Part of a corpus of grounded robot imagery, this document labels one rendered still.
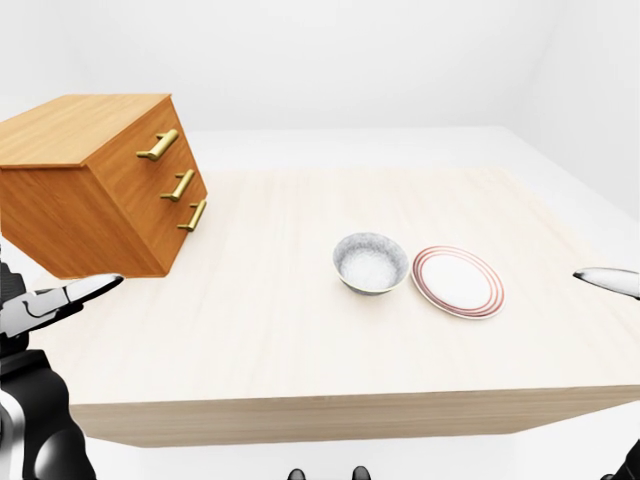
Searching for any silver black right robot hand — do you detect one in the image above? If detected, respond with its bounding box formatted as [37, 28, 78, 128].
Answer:
[571, 267, 640, 302]

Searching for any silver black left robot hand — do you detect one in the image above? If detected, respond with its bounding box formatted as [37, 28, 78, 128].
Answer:
[0, 259, 126, 351]

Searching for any wooden cabinet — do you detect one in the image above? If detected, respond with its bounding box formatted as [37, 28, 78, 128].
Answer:
[0, 93, 210, 280]

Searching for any wooden cabinet drawer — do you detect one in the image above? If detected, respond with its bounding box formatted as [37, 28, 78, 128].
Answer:
[110, 130, 198, 242]
[137, 160, 210, 278]
[81, 96, 186, 207]

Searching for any grey speckled bowl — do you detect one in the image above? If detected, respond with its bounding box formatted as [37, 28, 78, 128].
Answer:
[331, 231, 410, 297]

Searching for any white plate with red rings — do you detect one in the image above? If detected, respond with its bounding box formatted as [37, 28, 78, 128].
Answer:
[410, 245, 506, 321]

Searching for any brass drawer handle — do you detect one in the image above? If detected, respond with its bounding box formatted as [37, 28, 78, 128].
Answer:
[159, 169, 196, 203]
[177, 199, 209, 233]
[136, 128, 180, 163]

